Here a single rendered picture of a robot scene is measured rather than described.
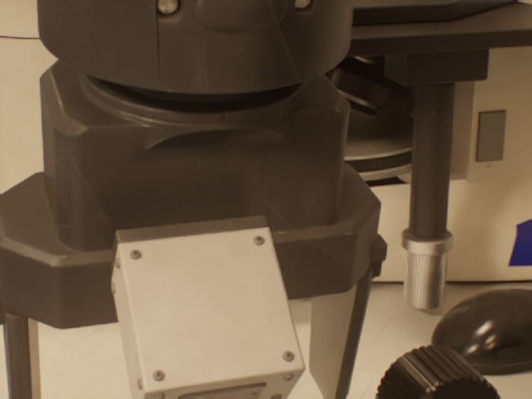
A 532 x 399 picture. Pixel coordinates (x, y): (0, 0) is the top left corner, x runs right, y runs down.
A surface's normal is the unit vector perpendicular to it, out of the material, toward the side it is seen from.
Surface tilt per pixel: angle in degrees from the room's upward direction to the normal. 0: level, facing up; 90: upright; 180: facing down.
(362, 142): 0
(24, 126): 91
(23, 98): 91
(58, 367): 0
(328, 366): 90
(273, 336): 42
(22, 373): 109
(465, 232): 81
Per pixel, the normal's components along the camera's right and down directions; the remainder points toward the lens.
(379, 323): 0.00, -0.95
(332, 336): -0.95, 0.10
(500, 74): 0.30, 0.30
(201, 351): 0.21, -0.51
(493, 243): 0.08, 0.15
